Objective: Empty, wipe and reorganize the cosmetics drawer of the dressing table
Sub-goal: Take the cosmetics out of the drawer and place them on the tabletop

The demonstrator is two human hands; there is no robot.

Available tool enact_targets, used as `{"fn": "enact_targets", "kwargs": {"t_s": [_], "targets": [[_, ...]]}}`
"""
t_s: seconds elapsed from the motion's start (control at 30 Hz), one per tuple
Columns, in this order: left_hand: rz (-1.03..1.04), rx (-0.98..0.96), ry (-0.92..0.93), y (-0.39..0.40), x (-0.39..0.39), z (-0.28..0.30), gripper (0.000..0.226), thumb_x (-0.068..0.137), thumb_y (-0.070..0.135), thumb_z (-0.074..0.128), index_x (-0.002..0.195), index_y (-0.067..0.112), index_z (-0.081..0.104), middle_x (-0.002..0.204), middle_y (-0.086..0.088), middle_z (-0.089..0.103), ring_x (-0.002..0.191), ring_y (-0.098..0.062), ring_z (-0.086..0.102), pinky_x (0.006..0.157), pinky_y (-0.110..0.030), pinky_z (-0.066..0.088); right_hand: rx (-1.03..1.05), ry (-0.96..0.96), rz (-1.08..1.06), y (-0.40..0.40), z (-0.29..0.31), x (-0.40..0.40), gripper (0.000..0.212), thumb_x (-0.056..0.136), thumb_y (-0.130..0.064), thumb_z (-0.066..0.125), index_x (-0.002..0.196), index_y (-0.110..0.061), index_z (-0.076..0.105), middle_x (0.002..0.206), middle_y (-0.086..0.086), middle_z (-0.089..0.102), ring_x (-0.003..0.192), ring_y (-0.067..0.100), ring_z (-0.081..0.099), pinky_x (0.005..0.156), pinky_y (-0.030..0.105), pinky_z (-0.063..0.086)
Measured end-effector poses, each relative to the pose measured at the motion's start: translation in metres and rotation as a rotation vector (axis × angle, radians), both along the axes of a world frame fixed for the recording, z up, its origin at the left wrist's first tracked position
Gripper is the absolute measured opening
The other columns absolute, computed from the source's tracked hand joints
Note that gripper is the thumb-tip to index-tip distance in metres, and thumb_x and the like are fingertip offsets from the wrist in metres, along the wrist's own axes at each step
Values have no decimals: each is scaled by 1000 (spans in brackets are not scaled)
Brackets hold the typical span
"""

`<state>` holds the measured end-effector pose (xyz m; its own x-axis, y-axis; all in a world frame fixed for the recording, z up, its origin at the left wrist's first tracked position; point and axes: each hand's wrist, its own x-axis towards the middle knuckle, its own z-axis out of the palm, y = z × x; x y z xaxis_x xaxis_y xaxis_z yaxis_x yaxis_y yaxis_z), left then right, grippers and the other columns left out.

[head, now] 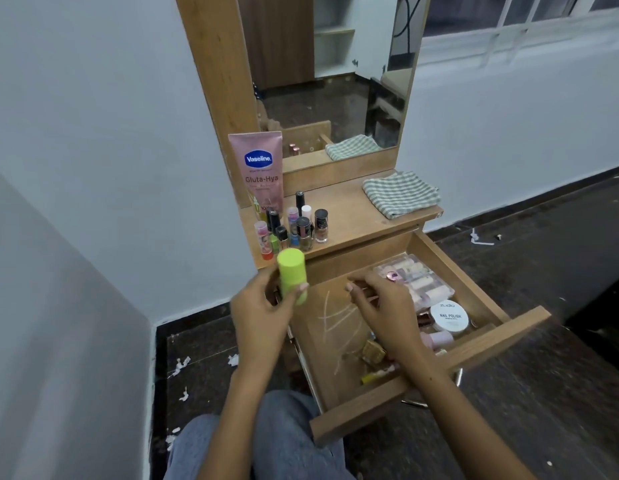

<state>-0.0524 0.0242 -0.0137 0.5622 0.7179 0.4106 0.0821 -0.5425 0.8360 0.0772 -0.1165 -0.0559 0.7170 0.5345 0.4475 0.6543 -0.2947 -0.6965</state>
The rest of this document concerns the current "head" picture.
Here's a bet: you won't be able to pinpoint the green checked cloth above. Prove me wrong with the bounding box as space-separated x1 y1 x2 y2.
361 171 442 221

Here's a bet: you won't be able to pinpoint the person's right hand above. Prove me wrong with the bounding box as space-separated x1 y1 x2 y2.
345 272 425 367

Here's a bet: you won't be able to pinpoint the person's grey jeans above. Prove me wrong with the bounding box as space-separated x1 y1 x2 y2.
164 389 358 480

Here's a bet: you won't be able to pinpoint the person's left forearm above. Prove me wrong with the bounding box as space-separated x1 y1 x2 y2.
197 359 286 480

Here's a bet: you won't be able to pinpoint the yellow lip balm stick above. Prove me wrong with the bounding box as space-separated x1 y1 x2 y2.
360 363 401 385

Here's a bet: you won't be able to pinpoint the pink Vaseline lotion tube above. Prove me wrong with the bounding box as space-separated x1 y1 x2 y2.
228 131 284 221

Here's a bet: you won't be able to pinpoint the clear box of mini bottles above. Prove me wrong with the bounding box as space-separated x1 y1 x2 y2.
371 253 455 313

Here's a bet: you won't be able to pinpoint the green cylindrical stick container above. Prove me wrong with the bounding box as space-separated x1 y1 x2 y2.
277 248 308 305

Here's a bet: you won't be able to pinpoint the wooden drawer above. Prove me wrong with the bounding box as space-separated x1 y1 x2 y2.
274 229 552 448

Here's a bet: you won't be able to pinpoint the pink bottle with white cap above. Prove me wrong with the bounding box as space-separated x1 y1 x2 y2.
420 329 455 351

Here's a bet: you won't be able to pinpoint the yellow nail polish bottle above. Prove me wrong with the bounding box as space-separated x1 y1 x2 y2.
361 339 388 364

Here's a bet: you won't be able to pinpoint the person's left hand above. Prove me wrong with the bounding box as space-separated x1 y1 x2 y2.
230 267 310 375

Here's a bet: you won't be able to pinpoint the dressing table mirror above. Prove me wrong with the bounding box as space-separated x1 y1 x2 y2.
237 0 430 161

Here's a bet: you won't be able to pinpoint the wooden dressing table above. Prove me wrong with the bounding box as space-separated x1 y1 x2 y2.
174 0 444 375

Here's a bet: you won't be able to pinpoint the glitter capped nail polish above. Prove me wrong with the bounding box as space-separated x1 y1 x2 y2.
296 217 314 252

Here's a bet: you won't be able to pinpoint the white round jar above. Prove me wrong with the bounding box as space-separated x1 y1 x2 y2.
429 300 470 335

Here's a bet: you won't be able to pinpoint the white barred window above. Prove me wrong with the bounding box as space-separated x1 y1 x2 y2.
417 0 619 71

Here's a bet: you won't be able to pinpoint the person's right forearm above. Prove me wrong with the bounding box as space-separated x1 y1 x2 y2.
399 344 538 480

